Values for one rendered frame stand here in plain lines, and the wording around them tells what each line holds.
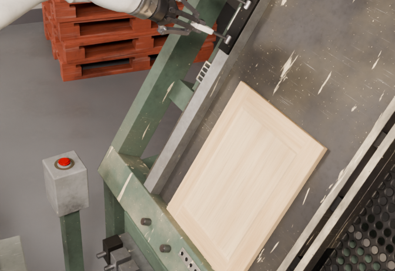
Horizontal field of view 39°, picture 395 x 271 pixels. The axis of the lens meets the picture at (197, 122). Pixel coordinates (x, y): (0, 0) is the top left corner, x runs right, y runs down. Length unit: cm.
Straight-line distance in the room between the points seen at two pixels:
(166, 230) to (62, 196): 40
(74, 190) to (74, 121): 185
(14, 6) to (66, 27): 269
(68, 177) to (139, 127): 31
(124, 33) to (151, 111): 225
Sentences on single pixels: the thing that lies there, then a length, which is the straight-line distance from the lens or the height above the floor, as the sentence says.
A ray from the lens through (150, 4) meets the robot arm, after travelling 149.
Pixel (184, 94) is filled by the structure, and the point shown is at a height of 113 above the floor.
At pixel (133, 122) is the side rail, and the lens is 198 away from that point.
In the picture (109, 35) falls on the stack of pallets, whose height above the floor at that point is 31.
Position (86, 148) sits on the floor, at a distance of 354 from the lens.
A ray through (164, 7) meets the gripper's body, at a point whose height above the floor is 156.
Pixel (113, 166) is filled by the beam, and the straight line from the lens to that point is 204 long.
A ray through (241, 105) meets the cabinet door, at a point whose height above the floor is 126.
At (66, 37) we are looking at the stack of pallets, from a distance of 412.
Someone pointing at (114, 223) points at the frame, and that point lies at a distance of 221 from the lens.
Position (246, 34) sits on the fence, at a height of 142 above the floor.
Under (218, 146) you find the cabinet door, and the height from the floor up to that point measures 113.
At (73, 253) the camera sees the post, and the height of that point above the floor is 51.
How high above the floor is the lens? 216
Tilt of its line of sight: 35 degrees down
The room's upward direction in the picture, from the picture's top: 4 degrees clockwise
